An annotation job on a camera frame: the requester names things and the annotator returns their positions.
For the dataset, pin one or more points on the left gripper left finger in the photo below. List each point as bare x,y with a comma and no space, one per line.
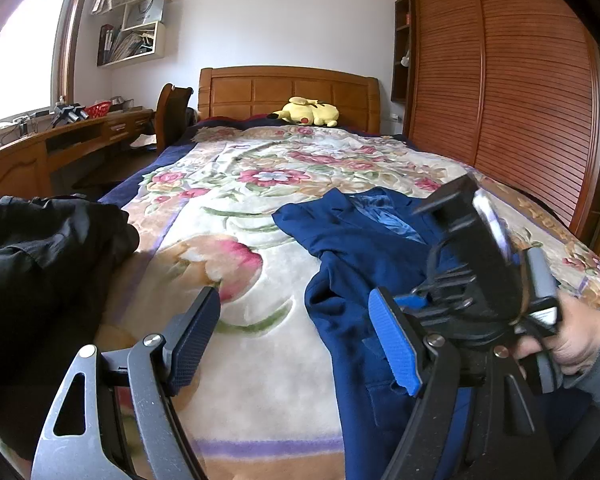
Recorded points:
83,436

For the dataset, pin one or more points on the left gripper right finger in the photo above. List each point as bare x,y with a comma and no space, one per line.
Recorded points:
463,426

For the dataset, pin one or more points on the navy blue suit jacket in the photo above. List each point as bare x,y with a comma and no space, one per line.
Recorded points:
360,250

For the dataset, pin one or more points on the person right hand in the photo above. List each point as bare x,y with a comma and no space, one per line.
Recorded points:
576,345

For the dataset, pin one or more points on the black garment pile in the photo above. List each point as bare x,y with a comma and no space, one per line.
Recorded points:
57,258

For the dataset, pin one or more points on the wooden louvered wardrobe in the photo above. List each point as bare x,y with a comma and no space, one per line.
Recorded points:
511,88

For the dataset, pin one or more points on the yellow pikachu plush toy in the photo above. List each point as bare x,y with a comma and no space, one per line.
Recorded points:
308,112

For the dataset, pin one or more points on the wooden desk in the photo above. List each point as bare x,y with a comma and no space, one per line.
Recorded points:
27,164

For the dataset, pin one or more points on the red basket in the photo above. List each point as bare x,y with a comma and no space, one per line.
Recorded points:
98,110

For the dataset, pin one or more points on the black device on desk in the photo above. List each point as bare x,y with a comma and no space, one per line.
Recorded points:
65,114

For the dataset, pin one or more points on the wooden chair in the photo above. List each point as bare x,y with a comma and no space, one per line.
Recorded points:
170,120

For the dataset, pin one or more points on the wooden bed headboard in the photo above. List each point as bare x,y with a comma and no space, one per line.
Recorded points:
242,92

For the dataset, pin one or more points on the white wall shelf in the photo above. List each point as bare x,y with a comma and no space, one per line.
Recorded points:
134,31

